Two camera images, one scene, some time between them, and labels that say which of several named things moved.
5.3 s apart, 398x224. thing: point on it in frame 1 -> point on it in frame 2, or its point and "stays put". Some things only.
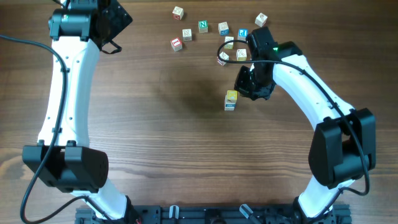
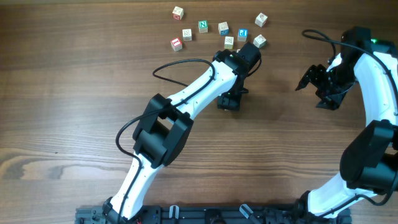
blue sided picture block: [223, 28] stays put
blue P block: [242, 33] stays put
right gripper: [240, 86] -> [333, 101]
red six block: [178, 13] stays put
